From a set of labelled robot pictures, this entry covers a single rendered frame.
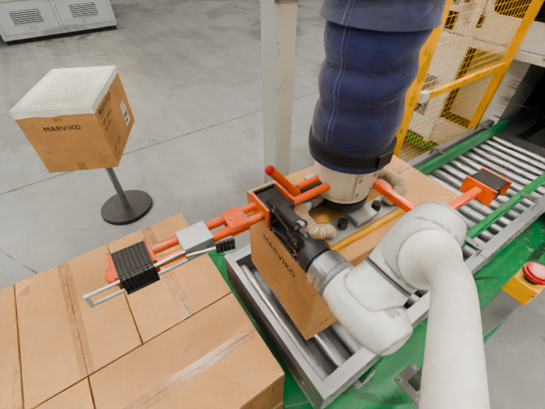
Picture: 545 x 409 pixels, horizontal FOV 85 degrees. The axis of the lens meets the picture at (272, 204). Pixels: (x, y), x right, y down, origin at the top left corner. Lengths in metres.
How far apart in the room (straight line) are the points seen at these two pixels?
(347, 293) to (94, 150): 1.76
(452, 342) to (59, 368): 1.34
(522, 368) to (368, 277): 1.75
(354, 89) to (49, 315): 1.45
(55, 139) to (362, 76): 1.77
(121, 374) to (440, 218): 1.18
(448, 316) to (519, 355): 1.89
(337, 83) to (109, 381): 1.23
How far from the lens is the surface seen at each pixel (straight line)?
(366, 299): 0.57
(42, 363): 1.53
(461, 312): 0.42
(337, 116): 0.72
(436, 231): 0.55
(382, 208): 0.99
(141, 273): 0.66
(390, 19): 0.63
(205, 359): 1.29
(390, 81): 0.68
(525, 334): 2.39
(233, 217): 0.73
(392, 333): 0.58
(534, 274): 1.10
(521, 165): 2.63
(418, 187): 1.16
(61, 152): 2.15
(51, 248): 2.73
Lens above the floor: 1.75
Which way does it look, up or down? 44 degrees down
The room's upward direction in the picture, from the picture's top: straight up
